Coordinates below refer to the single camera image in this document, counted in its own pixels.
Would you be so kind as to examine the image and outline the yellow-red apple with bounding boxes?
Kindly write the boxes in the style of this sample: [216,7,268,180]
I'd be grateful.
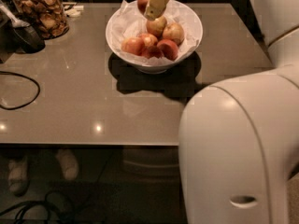
[163,22,185,46]
[146,16,167,37]

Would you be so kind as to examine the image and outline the black cables on floor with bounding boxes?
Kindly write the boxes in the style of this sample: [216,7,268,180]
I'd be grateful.
[0,189,108,224]

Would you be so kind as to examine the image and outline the glass jar of dried chips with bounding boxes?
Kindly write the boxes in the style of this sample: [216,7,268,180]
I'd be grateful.
[13,0,69,39]

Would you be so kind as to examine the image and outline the white shoe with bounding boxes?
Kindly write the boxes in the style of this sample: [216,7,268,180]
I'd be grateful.
[7,157,29,196]
[55,149,78,181]

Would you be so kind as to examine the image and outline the white scraps on table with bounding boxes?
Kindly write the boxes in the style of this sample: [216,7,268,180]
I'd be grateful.
[64,4,84,18]

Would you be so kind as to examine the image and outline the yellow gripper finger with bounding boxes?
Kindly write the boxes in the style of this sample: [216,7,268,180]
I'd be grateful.
[144,0,170,21]

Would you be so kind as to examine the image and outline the black cable on table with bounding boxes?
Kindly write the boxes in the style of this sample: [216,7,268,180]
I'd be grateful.
[0,70,42,111]

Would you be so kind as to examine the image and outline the white paper bowl liner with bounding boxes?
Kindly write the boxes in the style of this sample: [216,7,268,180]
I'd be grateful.
[110,0,200,67]

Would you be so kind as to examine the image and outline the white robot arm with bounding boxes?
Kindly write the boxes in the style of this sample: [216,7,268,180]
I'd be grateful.
[178,0,299,224]

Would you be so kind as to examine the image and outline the white ceramic bowl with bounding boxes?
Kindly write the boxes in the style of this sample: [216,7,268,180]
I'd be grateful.
[105,0,204,75]

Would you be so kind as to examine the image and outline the white scoop handle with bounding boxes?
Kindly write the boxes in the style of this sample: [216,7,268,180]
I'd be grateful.
[0,1,30,28]

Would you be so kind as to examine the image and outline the white right shoe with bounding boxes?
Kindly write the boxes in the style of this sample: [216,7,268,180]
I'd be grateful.
[55,149,78,181]

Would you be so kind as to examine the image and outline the black round appliance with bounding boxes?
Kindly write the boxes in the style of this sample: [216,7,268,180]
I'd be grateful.
[12,26,45,53]

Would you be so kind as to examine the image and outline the white left shoe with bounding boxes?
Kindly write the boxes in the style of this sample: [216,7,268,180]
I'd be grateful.
[7,157,29,196]

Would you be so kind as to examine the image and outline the right yellow-red apple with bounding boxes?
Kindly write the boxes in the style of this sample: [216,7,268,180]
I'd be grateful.
[163,22,185,46]

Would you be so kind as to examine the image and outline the back yellow-red apple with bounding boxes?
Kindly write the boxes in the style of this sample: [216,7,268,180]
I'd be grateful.
[146,16,167,37]

